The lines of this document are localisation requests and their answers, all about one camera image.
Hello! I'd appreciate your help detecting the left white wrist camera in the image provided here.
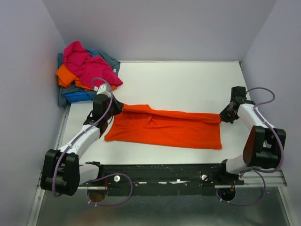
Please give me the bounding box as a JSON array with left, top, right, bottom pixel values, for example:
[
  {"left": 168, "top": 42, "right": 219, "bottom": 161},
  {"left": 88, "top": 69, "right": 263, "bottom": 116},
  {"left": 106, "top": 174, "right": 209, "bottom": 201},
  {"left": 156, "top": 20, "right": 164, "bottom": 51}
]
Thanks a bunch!
[{"left": 94, "top": 84, "right": 111, "bottom": 97}]

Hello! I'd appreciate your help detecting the magenta t shirt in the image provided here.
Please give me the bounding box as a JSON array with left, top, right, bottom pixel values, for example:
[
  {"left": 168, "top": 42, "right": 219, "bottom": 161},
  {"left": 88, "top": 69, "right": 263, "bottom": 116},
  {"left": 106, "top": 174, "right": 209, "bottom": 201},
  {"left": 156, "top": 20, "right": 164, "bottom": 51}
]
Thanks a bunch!
[{"left": 63, "top": 41, "right": 123, "bottom": 88}]

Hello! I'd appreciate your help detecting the orange t shirt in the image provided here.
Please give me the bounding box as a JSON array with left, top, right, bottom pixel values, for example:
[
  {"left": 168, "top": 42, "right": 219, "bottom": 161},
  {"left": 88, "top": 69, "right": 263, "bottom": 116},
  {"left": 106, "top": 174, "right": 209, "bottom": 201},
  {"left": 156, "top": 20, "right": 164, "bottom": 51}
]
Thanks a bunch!
[
  {"left": 56, "top": 64, "right": 123, "bottom": 91},
  {"left": 104, "top": 105, "right": 222, "bottom": 150}
]

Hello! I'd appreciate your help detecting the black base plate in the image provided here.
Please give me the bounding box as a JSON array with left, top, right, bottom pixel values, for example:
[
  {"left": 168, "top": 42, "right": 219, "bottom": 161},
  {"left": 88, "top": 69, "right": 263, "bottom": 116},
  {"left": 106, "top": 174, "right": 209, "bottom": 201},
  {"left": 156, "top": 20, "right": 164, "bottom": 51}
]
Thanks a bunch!
[{"left": 87, "top": 163, "right": 244, "bottom": 196}]

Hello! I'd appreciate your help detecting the grey blue t shirt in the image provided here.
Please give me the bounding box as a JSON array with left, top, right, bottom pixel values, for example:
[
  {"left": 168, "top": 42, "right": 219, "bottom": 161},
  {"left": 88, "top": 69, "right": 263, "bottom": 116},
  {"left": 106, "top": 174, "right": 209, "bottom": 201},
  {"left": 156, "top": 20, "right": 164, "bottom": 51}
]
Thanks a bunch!
[{"left": 57, "top": 49, "right": 120, "bottom": 107}]

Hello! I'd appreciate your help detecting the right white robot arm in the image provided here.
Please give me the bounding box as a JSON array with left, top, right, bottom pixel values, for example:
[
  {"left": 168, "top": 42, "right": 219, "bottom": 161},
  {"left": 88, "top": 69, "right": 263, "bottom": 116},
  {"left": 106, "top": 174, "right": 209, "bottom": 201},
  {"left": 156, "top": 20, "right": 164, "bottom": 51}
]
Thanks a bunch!
[{"left": 216, "top": 86, "right": 286, "bottom": 185}]

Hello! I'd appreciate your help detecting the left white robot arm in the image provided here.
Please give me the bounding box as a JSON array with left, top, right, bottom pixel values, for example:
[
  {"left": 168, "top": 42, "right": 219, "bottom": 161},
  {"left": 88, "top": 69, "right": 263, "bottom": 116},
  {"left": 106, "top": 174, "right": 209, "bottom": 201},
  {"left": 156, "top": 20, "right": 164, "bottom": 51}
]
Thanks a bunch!
[{"left": 40, "top": 94, "right": 124, "bottom": 197}]

